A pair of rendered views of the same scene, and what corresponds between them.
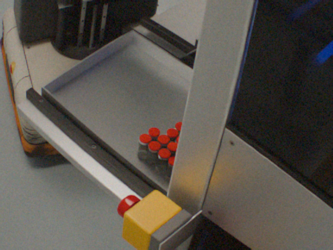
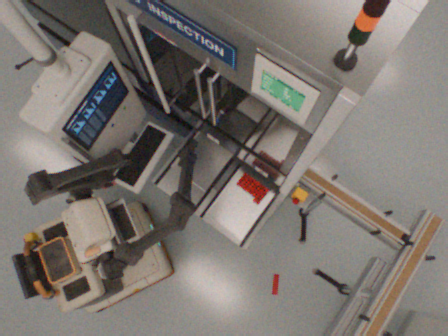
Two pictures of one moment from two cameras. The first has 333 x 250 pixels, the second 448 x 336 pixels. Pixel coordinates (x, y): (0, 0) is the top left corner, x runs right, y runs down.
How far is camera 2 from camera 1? 1.53 m
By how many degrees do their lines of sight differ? 45
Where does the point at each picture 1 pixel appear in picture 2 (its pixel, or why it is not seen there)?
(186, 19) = not seen: hidden behind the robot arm
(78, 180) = (176, 248)
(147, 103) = (235, 204)
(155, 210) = (300, 193)
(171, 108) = (236, 197)
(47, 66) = (137, 269)
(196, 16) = not seen: hidden behind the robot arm
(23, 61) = (135, 284)
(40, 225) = (205, 260)
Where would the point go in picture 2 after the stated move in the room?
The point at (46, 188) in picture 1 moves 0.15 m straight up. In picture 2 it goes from (184, 261) to (182, 261)
